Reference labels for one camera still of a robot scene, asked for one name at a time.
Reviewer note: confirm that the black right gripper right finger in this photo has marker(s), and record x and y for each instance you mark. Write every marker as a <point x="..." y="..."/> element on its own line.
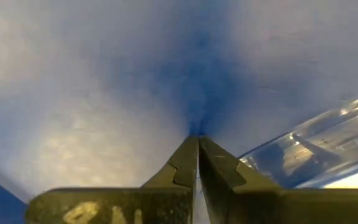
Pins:
<point x="235" y="199"/>

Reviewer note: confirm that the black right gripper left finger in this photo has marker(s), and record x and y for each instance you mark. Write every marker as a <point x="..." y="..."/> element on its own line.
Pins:
<point x="166" y="205"/>

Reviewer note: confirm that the blue plastic tray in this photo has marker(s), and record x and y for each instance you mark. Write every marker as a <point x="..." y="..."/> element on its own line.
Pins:
<point x="104" y="77"/>

